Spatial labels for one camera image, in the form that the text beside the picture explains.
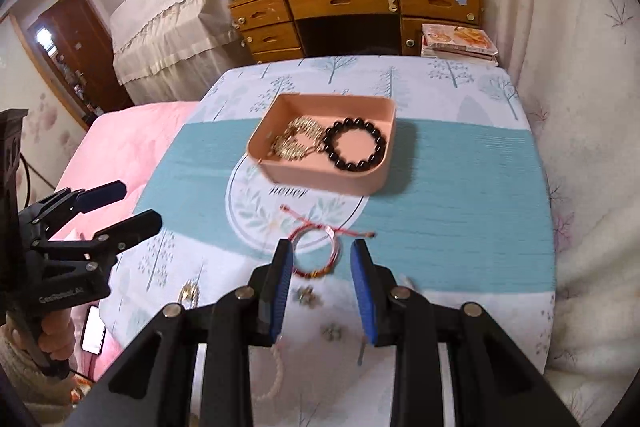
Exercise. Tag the small gold earring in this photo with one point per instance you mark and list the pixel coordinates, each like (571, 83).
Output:
(189, 295)

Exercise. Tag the stack of books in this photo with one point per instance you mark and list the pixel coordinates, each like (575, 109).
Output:
(457, 42)

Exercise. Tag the tree print table cloth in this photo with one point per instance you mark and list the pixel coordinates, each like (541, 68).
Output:
(463, 215)

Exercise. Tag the wooden door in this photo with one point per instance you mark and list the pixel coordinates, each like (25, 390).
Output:
(83, 54)

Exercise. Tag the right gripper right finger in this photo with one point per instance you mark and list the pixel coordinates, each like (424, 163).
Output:
(372, 284)

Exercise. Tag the pink jewelry tray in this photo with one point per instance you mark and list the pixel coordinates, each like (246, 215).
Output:
(329, 142)

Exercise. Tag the cream lace furniture cover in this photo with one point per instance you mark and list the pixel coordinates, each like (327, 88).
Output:
(174, 50)

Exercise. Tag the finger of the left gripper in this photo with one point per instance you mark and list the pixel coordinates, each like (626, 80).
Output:
(97, 197)
(130, 232)

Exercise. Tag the white smartphone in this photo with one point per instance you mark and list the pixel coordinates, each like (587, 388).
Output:
(93, 332)

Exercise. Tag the left hand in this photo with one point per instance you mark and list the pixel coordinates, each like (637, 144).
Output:
(58, 335)

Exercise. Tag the floral white curtain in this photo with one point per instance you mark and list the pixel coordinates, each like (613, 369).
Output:
(575, 64)

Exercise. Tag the pink blanket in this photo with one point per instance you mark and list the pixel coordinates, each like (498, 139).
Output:
(127, 146)

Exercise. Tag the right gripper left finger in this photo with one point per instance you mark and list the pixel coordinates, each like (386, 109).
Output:
(273, 294)

